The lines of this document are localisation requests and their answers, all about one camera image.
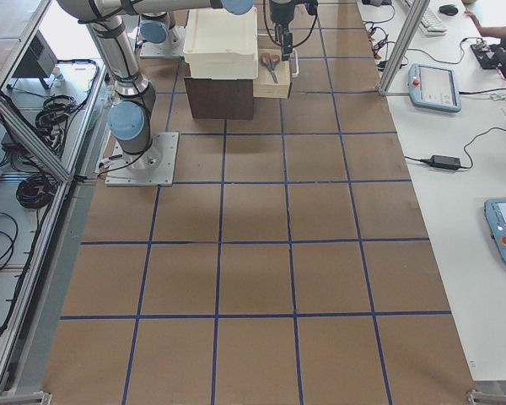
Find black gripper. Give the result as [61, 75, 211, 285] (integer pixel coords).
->
[274, 24, 293, 62]

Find grey orange scissors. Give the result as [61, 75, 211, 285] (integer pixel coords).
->
[261, 52, 280, 84]

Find light wood drawer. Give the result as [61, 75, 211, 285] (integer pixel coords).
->
[252, 34, 294, 99]

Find white drawer handle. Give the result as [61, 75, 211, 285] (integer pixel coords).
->
[290, 48, 299, 78]

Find dark brown wooden drawer box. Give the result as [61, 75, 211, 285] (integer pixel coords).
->
[184, 77, 254, 120]

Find person hand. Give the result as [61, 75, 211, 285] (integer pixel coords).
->
[465, 9, 482, 29]

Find cream plastic tray stack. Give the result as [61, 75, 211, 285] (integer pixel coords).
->
[183, 7, 259, 80]

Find white keyboard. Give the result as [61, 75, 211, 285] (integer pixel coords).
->
[419, 8, 448, 36]

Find black power adapter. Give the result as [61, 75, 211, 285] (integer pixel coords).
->
[420, 154, 461, 170]

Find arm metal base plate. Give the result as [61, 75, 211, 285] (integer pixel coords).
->
[140, 25, 186, 59]
[105, 132, 180, 186]

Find aluminium frame post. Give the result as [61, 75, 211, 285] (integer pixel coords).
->
[378, 0, 429, 96]

